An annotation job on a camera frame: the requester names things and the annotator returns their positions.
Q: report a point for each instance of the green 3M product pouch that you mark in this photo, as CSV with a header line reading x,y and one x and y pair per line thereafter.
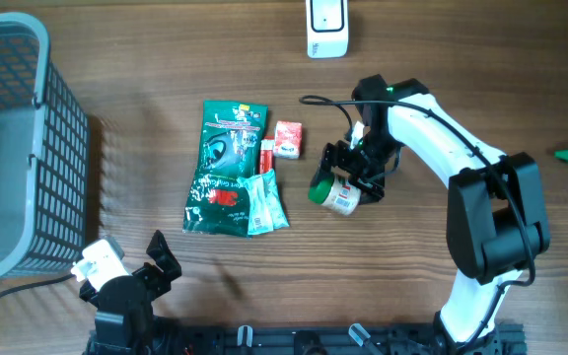
x,y
229,146

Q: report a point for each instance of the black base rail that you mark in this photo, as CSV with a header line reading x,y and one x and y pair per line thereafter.
x,y
308,340

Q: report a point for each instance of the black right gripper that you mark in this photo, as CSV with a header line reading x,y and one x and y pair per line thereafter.
x,y
337,155

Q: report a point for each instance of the white barcode scanner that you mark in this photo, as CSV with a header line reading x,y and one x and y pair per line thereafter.
x,y
327,28

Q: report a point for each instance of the grey plastic mesh basket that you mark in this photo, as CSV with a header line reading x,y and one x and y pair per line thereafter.
x,y
44,156

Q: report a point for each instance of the small red white packet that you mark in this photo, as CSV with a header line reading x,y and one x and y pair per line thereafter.
x,y
288,139

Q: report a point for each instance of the red stick packet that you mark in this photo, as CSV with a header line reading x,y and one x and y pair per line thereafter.
x,y
266,157

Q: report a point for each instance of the pale teal packet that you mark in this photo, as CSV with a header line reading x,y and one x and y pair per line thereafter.
x,y
266,213

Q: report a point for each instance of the green lid white jar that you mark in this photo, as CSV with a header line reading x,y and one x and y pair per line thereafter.
x,y
336,193

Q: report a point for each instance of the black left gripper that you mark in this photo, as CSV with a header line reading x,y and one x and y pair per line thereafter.
x,y
159,283

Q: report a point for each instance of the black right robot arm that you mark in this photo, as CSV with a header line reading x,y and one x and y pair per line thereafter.
x,y
496,218

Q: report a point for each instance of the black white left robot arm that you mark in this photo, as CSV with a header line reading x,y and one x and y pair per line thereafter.
x,y
125,322

